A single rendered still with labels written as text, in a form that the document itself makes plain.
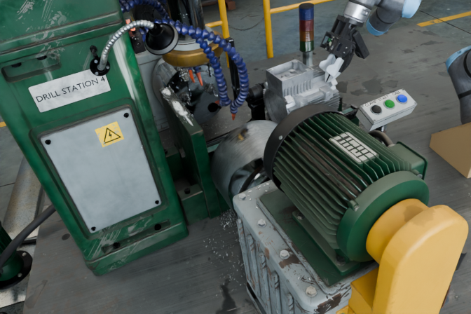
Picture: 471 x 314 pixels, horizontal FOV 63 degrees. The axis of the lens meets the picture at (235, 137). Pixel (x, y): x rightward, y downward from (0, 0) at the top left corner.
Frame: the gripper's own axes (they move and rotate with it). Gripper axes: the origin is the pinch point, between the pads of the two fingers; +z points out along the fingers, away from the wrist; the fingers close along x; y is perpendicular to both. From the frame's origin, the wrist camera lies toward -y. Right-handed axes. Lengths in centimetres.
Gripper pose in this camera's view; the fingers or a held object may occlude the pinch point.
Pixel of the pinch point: (329, 78)
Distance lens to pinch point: 133.9
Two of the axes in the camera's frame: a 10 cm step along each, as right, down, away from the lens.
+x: 4.3, 5.0, -7.5
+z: -3.5, 8.6, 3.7
